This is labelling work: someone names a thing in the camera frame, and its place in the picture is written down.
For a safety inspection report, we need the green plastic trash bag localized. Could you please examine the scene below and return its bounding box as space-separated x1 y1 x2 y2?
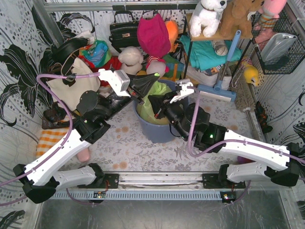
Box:
136 81 172 125

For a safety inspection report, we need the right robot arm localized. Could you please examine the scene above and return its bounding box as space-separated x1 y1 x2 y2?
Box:
148 87 305 187

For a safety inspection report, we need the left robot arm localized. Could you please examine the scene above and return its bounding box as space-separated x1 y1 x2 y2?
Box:
13 69 159 204

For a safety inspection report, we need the blue-grey trash bin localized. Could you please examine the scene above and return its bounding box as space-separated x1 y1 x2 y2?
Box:
132 80 190 144

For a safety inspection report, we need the rainbow striped bag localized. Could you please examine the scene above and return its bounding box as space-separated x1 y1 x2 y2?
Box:
138 54 185 81

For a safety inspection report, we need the white canvas tote bag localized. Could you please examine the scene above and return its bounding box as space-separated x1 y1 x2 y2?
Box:
47 57 101 111

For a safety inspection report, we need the magenta fabric bag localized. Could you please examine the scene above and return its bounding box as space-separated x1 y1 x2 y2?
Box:
137 13 171 58

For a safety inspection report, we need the brown patterned bag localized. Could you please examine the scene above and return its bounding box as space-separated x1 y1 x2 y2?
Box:
41 102 70 130

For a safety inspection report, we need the cream plush lamb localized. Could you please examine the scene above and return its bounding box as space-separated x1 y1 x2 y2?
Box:
118 46 143 75

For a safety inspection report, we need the red cloth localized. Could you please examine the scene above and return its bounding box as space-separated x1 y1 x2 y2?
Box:
89 56 122 73

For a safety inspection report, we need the white folded bedding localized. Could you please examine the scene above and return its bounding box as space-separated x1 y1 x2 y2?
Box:
186 66 232 90

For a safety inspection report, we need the blue floor mop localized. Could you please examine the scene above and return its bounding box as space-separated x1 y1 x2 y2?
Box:
197 30 241 102

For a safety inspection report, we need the black leather handbag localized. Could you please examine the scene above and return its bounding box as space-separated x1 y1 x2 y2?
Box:
109 10 140 53

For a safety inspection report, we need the colourful printed cloth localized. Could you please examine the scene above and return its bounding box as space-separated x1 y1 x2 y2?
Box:
78 40 112 68

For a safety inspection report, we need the pink soft toy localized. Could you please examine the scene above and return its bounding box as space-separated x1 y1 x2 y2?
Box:
77 148 91 163

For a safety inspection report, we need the teal folded cloth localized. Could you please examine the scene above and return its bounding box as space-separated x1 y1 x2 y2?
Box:
180 35 242 70

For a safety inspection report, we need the orange plush toy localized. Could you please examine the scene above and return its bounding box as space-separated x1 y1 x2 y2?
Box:
165 20 179 52

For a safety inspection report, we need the orange checkered cloth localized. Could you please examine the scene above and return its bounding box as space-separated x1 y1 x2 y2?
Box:
35 128 69 158

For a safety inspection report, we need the yellow plush duck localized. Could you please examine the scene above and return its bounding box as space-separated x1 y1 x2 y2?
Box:
241 59 259 87

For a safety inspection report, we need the white husky plush dog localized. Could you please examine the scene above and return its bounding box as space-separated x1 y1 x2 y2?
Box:
190 0 227 38

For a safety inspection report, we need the brown teddy bear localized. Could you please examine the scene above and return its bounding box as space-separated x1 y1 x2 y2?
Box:
220 0 264 38

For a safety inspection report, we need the silver foil pouch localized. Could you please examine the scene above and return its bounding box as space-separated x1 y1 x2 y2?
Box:
261 33 298 62

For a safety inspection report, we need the pink plush toy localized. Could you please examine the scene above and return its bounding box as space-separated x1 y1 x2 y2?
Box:
258 0 287 23

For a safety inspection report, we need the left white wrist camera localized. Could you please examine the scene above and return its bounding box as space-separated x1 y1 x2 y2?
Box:
98 69 131 97

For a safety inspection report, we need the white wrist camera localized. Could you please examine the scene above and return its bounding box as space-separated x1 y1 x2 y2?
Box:
98 69 131 97
170 79 194 104

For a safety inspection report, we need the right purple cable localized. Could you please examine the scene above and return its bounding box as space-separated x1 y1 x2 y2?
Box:
187 86 305 205

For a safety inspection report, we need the purple cable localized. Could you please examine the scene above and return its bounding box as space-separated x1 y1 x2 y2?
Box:
0 73 101 207
187 86 305 205

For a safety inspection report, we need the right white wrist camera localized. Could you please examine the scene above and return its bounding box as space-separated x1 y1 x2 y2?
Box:
170 79 194 104

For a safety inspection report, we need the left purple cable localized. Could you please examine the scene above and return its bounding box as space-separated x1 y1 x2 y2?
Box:
0 73 101 207

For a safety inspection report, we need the metal base rail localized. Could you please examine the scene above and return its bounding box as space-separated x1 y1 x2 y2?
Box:
54 170 293 190

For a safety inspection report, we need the black wire basket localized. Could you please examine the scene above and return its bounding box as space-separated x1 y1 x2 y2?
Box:
252 11 305 74

